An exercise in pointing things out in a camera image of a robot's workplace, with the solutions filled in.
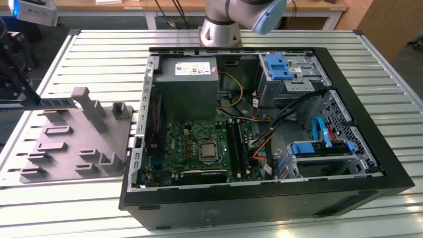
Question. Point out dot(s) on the black graphics card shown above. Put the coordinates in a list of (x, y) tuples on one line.
[(205, 174)]

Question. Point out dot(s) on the black PC case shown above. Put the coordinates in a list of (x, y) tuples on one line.
[(265, 205)]

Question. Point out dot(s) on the wooden desk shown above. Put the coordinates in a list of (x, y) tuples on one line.
[(99, 7)]

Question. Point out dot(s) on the metal disk bay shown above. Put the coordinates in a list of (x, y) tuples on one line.
[(330, 158)]

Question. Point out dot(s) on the metal drive cage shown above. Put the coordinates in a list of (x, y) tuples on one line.
[(298, 86)]

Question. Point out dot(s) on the blue board connector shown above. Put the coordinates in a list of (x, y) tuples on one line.
[(158, 164)]

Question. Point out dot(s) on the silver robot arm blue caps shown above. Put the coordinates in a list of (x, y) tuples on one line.
[(218, 32)]

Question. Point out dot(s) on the installed RAM stick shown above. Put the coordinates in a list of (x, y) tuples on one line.
[(244, 148)]

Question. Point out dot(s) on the silver CPU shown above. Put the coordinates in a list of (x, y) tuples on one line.
[(208, 150)]

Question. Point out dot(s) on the hard disk in blue carrier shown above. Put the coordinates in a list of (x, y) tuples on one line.
[(302, 148)]

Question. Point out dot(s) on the RAM stick with black chips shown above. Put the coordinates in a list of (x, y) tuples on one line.
[(59, 102)]

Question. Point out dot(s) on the black gripper finger wide plate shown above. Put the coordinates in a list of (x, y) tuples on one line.
[(30, 91)]

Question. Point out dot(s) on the brown wooden cabinet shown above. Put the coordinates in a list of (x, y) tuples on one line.
[(386, 24)]

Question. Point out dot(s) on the blue drive latch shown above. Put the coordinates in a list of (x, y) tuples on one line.
[(276, 65)]

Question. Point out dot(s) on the green motherboard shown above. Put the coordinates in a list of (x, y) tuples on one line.
[(178, 138)]

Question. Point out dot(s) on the black RAM slot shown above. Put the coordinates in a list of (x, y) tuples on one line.
[(233, 148), (237, 148)]

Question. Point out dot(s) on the grey power supply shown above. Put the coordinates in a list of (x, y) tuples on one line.
[(185, 94)]

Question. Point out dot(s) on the grey parts rack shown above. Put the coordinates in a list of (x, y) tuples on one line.
[(77, 138)]

